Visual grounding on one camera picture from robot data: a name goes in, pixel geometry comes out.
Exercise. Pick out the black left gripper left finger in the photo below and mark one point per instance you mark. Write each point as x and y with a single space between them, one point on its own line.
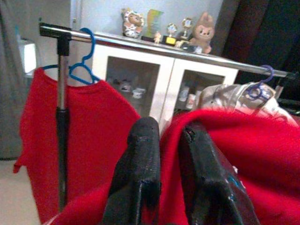
138 164

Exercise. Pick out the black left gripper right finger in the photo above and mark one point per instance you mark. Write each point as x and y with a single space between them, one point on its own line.
204 178

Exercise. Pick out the red knit garment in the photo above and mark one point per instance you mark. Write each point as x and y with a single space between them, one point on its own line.
257 152

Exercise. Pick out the purple plastic hanger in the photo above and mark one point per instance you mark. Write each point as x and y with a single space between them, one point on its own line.
269 70

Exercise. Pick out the blue plastic hanger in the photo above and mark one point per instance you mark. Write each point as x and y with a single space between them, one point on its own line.
93 44

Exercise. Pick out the red short sleeve shirt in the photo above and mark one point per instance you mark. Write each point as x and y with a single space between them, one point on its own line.
93 129

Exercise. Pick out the beige grey patterned garment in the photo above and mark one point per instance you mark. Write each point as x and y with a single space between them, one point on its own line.
222 93

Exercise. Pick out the white glass door cabinet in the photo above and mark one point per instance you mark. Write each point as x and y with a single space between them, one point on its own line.
168 77

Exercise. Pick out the metal clothes rack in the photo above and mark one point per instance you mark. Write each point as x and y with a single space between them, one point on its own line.
164 50

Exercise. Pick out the small beige figurine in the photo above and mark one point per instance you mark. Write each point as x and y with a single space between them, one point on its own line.
157 37

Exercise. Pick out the small gold trophy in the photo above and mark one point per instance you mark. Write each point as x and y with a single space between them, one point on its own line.
186 23
172 29

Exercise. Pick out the patterned lion figure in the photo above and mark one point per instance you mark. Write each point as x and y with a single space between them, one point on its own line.
132 23

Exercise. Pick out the yellow green crystal trophy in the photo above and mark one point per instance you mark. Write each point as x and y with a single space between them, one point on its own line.
153 21

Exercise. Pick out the white wall appliance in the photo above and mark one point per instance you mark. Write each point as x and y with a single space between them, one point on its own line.
29 56

